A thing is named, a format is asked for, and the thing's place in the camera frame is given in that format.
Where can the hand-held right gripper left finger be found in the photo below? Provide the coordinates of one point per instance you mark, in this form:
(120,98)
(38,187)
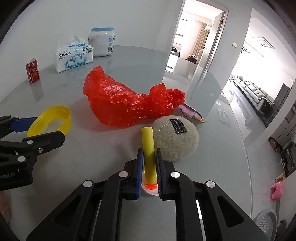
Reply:
(138,173)

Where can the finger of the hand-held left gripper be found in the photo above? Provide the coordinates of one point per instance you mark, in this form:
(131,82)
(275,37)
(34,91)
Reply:
(23,124)
(44,140)

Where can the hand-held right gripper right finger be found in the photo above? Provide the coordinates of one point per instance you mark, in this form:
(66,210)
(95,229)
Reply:
(159,173)

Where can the small white round cap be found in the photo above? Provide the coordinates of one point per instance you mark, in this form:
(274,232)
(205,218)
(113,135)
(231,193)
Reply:
(150,192)

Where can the yellow foam tube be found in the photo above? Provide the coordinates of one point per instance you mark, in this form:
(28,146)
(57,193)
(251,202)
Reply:
(148,143)

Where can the grey perforated plastic basket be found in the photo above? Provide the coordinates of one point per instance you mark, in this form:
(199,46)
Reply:
(266,222)

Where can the beige plush ball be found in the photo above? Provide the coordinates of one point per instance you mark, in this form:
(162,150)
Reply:
(180,146)

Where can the red drink can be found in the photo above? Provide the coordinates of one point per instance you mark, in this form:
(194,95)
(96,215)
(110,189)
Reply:
(32,71)

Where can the purple snack packet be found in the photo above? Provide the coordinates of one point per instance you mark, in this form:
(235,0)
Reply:
(192,114)

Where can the red plastic bag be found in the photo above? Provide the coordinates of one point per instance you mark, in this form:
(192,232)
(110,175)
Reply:
(115,99)

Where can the white blue tissue pack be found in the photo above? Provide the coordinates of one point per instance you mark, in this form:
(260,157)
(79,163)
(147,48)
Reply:
(74,58)

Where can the white jar with blue lid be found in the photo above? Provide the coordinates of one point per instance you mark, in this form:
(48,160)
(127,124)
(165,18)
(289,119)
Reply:
(100,44)

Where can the pink plastic stool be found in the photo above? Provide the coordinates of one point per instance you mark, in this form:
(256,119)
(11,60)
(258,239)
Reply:
(276,191)

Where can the grey sofa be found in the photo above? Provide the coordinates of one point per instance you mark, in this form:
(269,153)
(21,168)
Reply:
(254,92)

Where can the dark tall cabinet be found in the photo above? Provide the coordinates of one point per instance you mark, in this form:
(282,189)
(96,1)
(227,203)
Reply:
(278,104)

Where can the beige curtain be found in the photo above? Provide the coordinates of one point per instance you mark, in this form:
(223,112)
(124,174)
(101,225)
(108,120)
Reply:
(201,39)

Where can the white door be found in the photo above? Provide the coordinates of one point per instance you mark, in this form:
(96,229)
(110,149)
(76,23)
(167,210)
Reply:
(215,34)

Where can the ceiling clothes drying rack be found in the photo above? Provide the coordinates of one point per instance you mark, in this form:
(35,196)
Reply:
(246,50)

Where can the square ceiling light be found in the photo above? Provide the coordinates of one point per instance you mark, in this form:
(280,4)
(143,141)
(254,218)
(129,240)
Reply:
(263,42)

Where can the white light switch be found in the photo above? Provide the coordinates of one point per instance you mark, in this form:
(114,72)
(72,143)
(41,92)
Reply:
(235,44)

